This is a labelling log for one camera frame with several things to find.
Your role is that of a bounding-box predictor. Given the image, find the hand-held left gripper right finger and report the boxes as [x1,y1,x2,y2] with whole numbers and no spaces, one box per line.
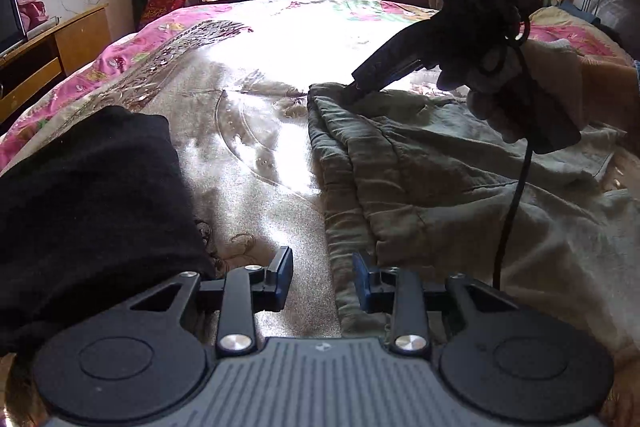
[352,251,521,355]

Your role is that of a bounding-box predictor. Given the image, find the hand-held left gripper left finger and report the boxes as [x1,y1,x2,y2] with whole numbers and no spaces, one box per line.
[129,246,295,355]

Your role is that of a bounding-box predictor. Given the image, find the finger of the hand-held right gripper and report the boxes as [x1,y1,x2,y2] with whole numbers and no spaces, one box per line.
[344,34,408,105]

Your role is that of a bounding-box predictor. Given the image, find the grey-green pants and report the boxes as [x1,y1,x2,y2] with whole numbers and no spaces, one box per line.
[306,82,640,358]

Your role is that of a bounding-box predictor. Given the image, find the person's right forearm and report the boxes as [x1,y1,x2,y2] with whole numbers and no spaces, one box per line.
[522,38,640,130]

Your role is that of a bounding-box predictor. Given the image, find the person's right hand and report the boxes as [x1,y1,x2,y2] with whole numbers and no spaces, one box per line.
[439,54,533,146]

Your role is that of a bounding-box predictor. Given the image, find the floral satin bedspread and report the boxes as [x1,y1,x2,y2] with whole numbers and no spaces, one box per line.
[0,0,640,427]

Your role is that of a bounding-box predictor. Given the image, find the black folded cloth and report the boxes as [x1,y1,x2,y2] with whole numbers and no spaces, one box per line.
[0,105,217,355]

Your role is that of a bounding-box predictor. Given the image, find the red bag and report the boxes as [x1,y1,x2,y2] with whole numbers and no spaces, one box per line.
[140,0,189,26]

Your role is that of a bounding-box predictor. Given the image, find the wooden cabinet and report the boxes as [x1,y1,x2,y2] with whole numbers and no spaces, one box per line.
[0,4,112,124]

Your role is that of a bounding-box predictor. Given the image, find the pink cloth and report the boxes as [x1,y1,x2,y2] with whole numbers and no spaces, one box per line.
[11,0,51,28]

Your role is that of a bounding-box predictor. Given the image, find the television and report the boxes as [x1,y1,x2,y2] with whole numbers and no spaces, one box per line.
[0,0,29,58]

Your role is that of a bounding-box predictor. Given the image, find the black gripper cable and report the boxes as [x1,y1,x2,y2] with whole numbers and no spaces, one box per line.
[492,139,532,290]

